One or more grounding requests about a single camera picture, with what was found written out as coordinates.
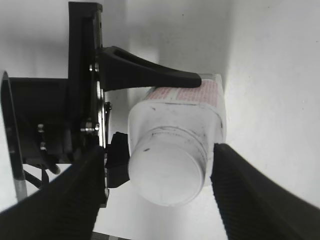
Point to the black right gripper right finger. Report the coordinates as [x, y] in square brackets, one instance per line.
[253, 207]

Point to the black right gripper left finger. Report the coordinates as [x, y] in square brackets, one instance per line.
[65, 209]

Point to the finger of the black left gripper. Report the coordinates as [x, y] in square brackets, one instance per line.
[119, 69]
[117, 160]

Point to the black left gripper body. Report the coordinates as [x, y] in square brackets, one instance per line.
[61, 119]

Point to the white plastic bottle cap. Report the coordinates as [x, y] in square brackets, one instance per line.
[168, 169]

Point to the white yili changqing yogurt bottle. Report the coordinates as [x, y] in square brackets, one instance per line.
[199, 112]

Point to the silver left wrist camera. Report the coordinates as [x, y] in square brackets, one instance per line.
[8, 119]

